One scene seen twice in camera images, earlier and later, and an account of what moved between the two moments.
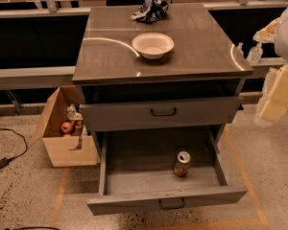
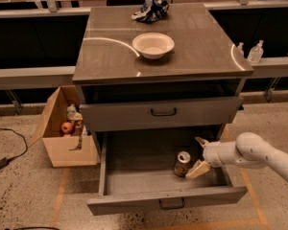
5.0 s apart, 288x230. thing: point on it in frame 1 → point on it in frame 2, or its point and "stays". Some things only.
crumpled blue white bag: [154, 10] stays
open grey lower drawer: [136, 171] stays
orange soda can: [182, 163] stays
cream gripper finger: [268, 34] → [203, 142]
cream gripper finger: [279, 94] → [199, 169]
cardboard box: [58, 146] stays
